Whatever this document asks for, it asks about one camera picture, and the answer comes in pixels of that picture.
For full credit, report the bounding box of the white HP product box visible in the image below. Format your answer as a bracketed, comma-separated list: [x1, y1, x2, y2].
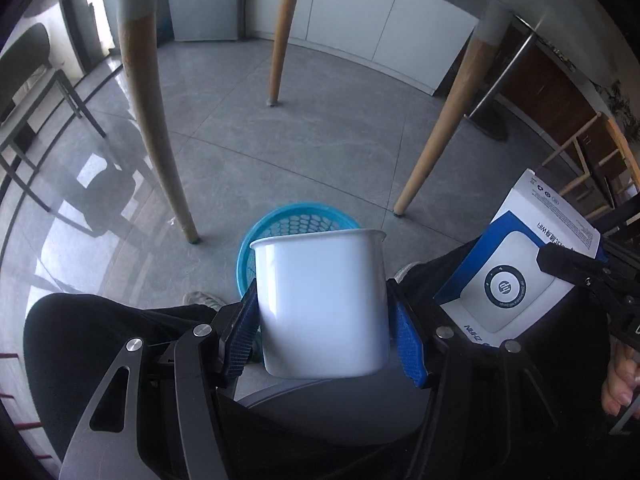
[435, 169, 601, 348]

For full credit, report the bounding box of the white plastic tub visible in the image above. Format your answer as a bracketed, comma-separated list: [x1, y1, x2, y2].
[248, 227, 393, 380]

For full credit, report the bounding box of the blue plastic waste basket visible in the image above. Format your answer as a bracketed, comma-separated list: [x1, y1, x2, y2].
[235, 201, 362, 361]

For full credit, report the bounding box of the potted green plant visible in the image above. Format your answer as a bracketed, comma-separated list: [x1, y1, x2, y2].
[598, 80, 639, 143]

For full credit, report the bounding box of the dark bar table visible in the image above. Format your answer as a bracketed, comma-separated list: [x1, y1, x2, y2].
[466, 18, 612, 144]

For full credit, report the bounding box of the kitchen counter with cabinets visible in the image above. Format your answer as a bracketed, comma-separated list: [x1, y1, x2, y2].
[169, 0, 477, 94]

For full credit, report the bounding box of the dark green chair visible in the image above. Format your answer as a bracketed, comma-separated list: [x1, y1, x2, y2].
[0, 22, 109, 214]

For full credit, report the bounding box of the round white table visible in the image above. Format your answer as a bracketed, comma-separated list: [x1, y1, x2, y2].
[159, 40, 570, 257]

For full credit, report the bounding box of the person's right hand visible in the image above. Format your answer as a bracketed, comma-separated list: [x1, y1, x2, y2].
[601, 339, 639, 416]

